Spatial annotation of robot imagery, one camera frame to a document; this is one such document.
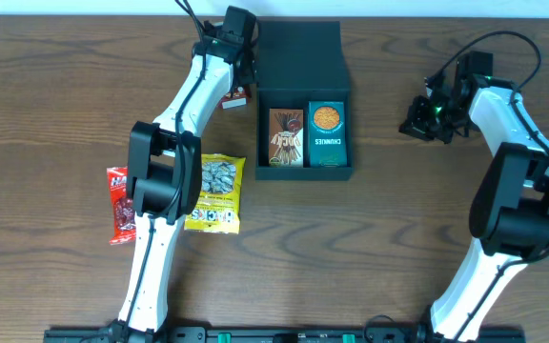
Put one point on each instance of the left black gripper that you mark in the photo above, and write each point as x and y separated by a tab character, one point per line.
245	70

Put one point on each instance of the yellow Hacks candy bag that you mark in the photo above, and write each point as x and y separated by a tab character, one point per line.
217	208

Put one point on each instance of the red Hello Panda box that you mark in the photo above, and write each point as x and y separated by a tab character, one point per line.
238	97

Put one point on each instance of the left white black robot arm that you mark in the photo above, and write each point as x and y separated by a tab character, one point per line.
164	181

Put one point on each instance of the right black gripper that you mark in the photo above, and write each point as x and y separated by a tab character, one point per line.
417	120

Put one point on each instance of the teal Chunkies cookie box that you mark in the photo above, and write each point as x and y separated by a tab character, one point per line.
327	135

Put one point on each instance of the brown Pocky box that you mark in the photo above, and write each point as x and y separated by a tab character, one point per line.
286	138

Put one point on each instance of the red Hacks candy bag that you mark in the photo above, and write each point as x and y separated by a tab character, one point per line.
123	214

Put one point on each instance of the black gift box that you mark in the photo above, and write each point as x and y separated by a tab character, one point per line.
300	62

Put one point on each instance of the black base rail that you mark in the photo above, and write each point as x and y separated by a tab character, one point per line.
379	334

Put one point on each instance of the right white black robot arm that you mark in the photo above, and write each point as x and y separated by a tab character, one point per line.
509	216

